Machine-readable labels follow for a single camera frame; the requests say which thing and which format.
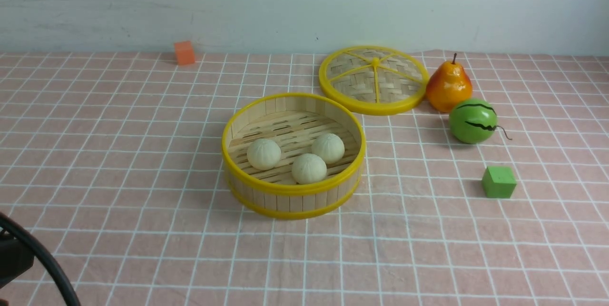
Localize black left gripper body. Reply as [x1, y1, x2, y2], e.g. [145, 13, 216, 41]
[0, 231, 35, 288]

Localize white bun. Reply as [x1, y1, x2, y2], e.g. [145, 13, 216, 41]
[291, 153, 328, 184]
[311, 133, 345, 165]
[246, 138, 282, 171]

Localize yellow rimmed bamboo steamer tray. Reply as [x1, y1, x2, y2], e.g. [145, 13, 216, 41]
[221, 93, 367, 219]

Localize yellow woven steamer lid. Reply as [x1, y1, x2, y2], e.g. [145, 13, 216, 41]
[318, 45, 429, 117]

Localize orange cube block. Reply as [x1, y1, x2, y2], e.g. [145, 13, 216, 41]
[174, 40, 196, 66]

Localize orange yellow toy pear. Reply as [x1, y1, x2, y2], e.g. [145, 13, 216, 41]
[425, 52, 473, 113]

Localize green toy watermelon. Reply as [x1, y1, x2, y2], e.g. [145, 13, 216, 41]
[449, 98, 512, 145]

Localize green cube block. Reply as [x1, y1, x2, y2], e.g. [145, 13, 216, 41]
[481, 166, 517, 199]

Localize black cable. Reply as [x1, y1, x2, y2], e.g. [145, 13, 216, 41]
[0, 213, 81, 306]

